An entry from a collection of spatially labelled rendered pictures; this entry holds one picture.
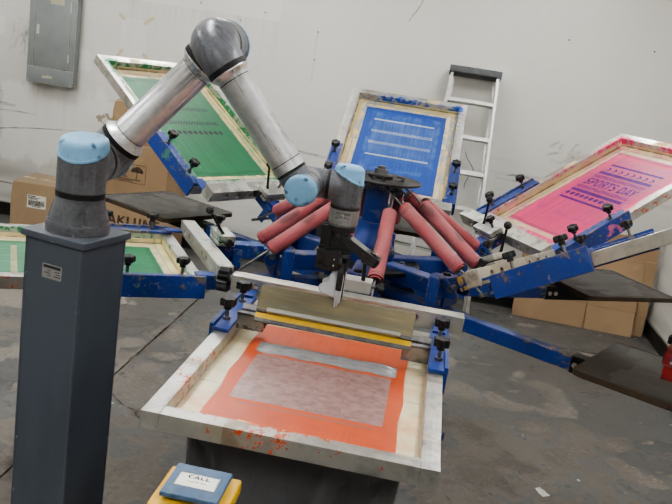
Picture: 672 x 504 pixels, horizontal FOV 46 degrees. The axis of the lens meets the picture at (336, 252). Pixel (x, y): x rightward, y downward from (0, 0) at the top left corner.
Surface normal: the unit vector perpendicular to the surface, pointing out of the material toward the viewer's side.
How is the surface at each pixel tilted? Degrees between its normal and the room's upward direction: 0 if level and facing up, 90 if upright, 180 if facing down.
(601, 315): 72
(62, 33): 90
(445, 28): 90
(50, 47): 90
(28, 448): 90
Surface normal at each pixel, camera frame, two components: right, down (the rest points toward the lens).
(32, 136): -0.14, 0.22
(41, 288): -0.37, 0.17
